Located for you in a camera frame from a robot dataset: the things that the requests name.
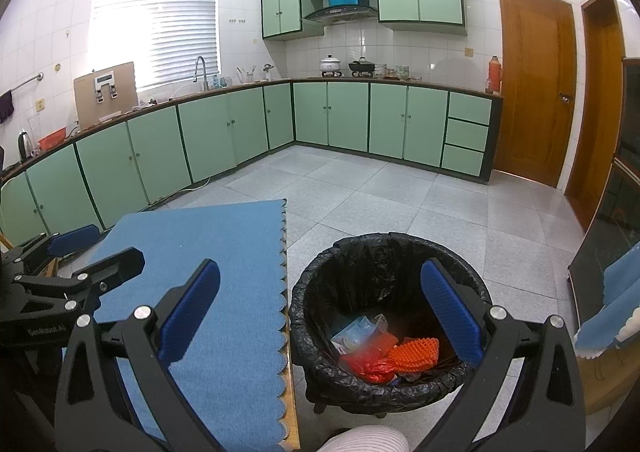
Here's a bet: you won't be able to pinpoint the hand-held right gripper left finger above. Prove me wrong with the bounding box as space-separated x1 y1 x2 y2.
54 259 222 452

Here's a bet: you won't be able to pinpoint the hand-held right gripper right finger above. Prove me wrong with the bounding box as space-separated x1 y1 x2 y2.
420 258 586 452

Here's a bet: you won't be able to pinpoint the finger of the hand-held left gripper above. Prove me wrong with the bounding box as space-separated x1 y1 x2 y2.
15 247 147 303
10 224 101 278

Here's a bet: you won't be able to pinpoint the orange knitted cloth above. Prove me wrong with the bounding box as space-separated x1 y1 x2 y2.
387 337 441 375

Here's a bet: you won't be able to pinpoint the red plastic bag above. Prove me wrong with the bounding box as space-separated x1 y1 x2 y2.
339 332 401 383

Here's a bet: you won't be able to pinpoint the small light blue box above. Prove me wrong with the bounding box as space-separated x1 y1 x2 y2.
330 314 388 353

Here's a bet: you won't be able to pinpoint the black lined trash bin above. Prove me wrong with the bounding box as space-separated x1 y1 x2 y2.
289 232 495 419

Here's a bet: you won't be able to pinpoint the blue foam mat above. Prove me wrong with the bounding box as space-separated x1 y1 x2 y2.
65 198 301 452

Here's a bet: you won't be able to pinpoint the red basin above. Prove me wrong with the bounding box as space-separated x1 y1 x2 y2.
38 128 68 151

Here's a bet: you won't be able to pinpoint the brown board with device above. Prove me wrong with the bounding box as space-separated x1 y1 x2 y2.
73 62 137 130

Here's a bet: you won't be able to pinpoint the person's white ribbed clothing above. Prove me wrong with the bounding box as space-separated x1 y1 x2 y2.
320 424 410 452

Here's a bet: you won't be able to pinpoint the green base cabinets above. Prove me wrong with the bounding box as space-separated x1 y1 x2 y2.
0 78 503 248

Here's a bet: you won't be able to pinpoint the blue white blanket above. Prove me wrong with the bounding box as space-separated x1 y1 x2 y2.
574 242 640 359

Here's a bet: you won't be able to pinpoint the cardboard box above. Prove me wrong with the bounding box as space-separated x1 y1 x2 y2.
575 347 640 415

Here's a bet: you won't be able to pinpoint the black glass cabinet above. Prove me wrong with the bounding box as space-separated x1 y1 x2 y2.
567 57 640 328

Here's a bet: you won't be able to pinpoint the white window blind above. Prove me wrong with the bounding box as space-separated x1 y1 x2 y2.
90 0 221 93

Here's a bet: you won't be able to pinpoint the narrow wooden door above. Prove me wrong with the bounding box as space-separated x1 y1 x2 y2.
564 0 627 233

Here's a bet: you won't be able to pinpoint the red thermos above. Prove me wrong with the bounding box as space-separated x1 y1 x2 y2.
485 55 502 94

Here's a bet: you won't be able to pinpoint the row of kitchen jars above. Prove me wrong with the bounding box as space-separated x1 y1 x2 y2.
375 63 425 82

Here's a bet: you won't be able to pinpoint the closed wooden door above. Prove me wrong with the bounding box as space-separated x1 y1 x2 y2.
492 0 578 189

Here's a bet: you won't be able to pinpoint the black wok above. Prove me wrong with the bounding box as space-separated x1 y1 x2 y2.
348 58 377 78

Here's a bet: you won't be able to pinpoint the metal towel rail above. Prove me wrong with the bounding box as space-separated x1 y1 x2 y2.
10 73 45 93

